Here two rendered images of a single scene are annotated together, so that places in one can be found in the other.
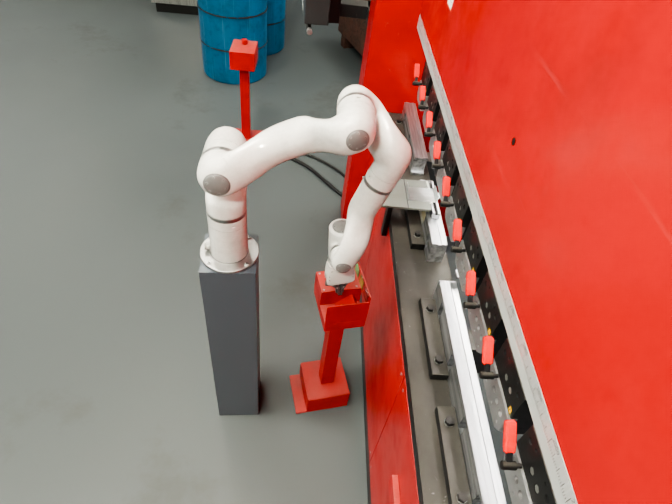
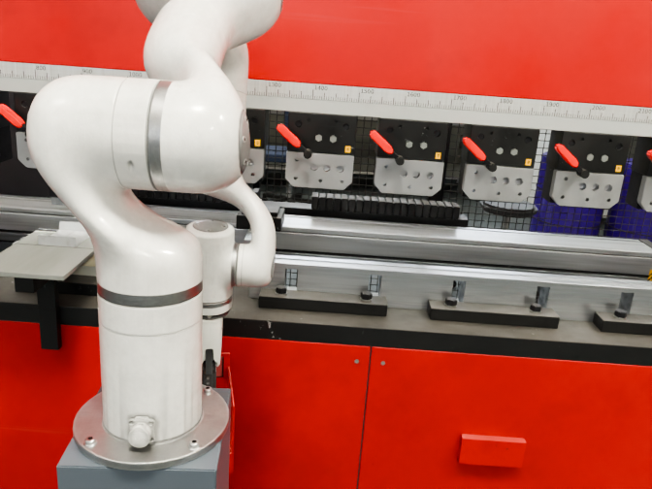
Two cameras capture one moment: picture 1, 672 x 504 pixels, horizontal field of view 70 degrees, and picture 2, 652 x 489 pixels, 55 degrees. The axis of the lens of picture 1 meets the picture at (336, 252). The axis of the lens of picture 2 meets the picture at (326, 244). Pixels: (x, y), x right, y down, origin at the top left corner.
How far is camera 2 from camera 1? 1.48 m
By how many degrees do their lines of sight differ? 73
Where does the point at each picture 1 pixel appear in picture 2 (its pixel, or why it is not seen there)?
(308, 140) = (231, 22)
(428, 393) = (407, 320)
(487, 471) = (513, 277)
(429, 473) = (511, 333)
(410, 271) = not seen: hidden behind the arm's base
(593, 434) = (622, 53)
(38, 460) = not seen: outside the picture
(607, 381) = (607, 12)
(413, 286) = not seen: hidden behind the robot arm
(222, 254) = (198, 395)
